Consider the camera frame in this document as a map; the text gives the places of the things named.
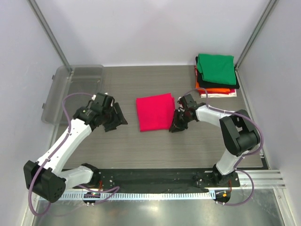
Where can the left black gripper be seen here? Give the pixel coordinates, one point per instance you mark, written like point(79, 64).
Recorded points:
point(118, 117)

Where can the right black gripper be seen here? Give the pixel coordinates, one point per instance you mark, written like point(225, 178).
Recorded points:
point(176, 126)

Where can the crimson red t-shirt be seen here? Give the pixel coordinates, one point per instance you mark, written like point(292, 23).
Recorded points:
point(155, 112)

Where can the clear plastic bin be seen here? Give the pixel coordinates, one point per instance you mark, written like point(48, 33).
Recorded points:
point(79, 79)

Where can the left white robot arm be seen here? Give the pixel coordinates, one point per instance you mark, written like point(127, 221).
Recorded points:
point(46, 177)

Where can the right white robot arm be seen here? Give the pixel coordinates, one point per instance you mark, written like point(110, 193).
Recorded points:
point(239, 133)

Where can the black folded t-shirt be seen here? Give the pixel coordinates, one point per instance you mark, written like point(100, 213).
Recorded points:
point(201, 81)

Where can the orange folded t-shirt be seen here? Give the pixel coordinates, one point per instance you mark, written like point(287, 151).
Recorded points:
point(212, 89)

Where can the red folded t-shirt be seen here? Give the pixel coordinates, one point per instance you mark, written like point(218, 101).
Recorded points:
point(196, 71)

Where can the white folded t-shirt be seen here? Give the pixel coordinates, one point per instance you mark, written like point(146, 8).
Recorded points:
point(232, 93)

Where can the green folded t-shirt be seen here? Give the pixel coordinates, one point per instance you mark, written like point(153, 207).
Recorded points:
point(217, 68)

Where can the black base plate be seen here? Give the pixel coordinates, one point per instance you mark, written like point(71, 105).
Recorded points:
point(163, 181)

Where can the slotted cable duct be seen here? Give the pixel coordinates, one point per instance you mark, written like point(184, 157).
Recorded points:
point(86, 196)

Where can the aluminium frame rail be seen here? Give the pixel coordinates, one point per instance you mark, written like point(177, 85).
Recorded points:
point(262, 179)

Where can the left aluminium corner post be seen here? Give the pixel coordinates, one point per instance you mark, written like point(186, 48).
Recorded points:
point(44, 24)

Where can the aluminium corner post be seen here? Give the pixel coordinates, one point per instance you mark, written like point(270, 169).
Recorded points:
point(44, 24)
point(256, 31)

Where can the right aluminium corner post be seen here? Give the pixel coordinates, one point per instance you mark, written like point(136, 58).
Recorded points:
point(256, 31)

